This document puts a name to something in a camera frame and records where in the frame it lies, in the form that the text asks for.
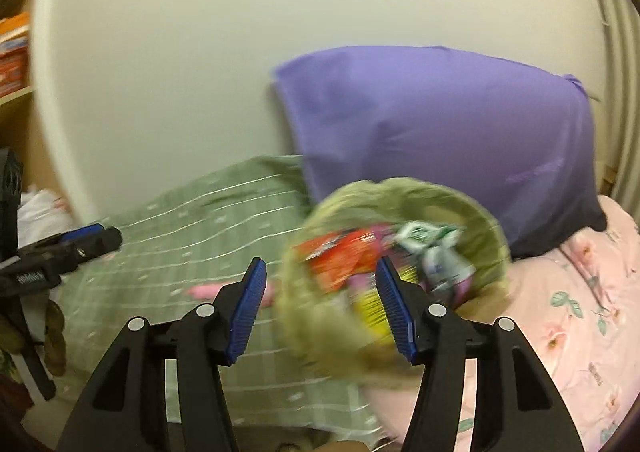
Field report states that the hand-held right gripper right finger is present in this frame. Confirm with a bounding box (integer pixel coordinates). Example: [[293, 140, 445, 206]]
[[375, 255, 585, 452]]

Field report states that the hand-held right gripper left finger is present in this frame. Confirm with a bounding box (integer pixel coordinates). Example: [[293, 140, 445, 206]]
[[55, 257, 268, 452]]

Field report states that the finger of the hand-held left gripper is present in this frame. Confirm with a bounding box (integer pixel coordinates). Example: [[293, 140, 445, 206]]
[[20, 227, 124, 278], [15, 224, 108, 259]]

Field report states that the yellow snack packet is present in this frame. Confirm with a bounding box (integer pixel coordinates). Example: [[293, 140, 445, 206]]
[[357, 267, 416, 344]]

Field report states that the pink candy wrapper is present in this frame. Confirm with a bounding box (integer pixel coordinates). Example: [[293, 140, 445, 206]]
[[371, 225, 402, 254]]

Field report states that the green white carton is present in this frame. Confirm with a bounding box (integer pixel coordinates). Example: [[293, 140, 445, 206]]
[[395, 221, 476, 298]]

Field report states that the person's left hand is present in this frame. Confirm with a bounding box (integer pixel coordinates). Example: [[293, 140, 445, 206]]
[[0, 303, 67, 378]]

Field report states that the pink caterpillar toy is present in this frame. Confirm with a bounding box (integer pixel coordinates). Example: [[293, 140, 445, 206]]
[[189, 282, 277, 309]]

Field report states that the white plastic bag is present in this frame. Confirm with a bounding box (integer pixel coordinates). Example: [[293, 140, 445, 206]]
[[17, 188, 76, 253]]

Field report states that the green checked tablecloth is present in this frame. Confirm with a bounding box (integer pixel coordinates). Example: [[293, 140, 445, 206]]
[[47, 154, 381, 438]]

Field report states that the wooden shelf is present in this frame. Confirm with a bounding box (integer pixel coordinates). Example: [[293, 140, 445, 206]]
[[0, 0, 76, 213]]

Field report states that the pink floral blanket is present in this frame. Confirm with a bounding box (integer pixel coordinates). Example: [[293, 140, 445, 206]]
[[370, 194, 640, 452]]

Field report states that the red plastic basket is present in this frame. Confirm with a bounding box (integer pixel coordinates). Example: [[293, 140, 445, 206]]
[[0, 49, 32, 95]]

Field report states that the purple pillow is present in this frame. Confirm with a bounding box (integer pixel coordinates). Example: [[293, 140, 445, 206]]
[[272, 46, 608, 258]]

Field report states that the striped curtain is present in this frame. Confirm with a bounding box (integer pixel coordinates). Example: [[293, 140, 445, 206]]
[[582, 0, 640, 213]]

